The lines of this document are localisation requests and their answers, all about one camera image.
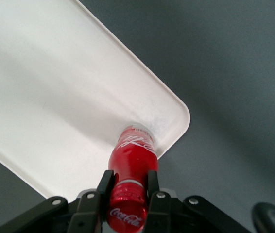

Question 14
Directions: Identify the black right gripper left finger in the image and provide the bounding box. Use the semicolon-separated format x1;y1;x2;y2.
69;169;118;233

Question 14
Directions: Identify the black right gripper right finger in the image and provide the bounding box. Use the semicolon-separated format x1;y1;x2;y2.
143;170;178;233

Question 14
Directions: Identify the red coke bottle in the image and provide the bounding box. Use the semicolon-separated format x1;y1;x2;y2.
105;123;158;233

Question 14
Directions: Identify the cream plastic tray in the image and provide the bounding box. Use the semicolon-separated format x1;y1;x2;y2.
0;0;191;202

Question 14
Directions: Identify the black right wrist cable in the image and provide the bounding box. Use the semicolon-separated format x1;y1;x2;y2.
251;201;275;233

